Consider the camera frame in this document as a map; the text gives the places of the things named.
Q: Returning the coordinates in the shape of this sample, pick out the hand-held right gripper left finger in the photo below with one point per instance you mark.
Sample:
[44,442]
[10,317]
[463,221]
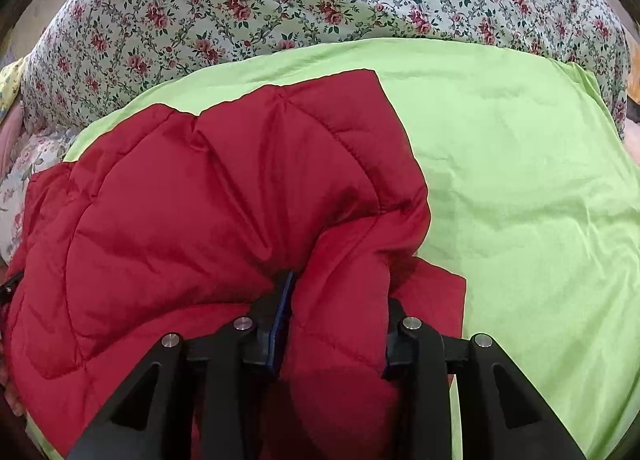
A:
[281,310]

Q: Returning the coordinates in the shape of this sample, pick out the pale pink blanket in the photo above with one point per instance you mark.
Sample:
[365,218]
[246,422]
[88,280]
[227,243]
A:
[632,137]

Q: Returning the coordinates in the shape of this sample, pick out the pink cloth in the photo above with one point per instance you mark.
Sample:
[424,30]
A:
[11,134]

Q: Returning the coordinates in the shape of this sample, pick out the light green bed sheet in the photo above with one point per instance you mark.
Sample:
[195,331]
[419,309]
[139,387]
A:
[510,190]

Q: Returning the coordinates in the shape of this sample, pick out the red quilted puffer coat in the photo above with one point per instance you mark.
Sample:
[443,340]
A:
[200,230]

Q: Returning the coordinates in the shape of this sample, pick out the ruffled floral pillow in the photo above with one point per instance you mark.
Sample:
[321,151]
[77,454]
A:
[30,169]

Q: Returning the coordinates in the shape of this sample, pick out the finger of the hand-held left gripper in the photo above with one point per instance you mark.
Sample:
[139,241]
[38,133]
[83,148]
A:
[10,285]

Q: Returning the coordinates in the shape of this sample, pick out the yellow floral cloth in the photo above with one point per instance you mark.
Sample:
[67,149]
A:
[10,82]

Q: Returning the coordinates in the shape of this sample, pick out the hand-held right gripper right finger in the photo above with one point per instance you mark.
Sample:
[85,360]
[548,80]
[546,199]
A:
[400,335]

